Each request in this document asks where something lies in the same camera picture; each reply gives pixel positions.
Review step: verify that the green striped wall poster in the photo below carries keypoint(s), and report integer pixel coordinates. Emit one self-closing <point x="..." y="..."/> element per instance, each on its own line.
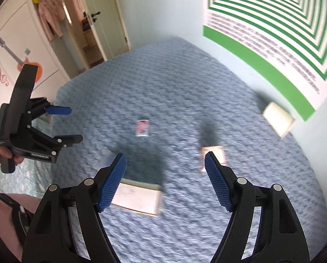
<point x="275" y="33"/>

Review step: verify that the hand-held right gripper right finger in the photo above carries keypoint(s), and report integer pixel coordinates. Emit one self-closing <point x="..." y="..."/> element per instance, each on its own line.
<point x="221" y="180"/>

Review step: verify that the orange guitar sticker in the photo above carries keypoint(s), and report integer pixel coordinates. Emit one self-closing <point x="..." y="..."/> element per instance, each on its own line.
<point x="20" y="63"/>

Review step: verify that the small pink picture card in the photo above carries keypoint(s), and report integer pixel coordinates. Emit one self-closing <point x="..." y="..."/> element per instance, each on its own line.
<point x="142" y="128"/>

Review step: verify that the patterned bed sheet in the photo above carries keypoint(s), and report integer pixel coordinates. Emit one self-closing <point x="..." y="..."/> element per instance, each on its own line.
<point x="23" y="180"/>

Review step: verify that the white box with yellow sides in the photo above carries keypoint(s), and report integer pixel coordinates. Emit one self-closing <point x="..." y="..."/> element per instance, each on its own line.
<point x="278" y="119"/>

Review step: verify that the white wardrobe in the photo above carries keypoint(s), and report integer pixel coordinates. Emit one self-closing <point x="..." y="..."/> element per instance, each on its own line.
<point x="12" y="27"/>

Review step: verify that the pink hanging garment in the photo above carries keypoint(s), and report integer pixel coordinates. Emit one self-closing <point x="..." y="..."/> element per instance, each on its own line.
<point x="51" y="13"/>

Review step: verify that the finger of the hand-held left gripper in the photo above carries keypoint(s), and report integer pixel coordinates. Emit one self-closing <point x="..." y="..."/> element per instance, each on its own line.
<point x="70" y="139"/>
<point x="59" y="110"/>

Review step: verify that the cream door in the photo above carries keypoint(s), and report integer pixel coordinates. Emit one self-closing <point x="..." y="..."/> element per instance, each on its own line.
<point x="108" y="19"/>

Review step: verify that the white cardboard box with flap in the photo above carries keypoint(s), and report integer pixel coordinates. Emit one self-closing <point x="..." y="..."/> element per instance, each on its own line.
<point x="137" y="197"/>

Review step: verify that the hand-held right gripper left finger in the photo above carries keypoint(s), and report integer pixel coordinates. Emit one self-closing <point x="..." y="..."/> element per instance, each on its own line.
<point x="112" y="180"/>

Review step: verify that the blue knitted blanket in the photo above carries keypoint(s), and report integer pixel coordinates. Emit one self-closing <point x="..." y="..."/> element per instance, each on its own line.
<point x="179" y="93"/>

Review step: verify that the small white red-label box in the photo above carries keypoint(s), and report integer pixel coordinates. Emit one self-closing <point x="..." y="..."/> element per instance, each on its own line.
<point x="214" y="153"/>

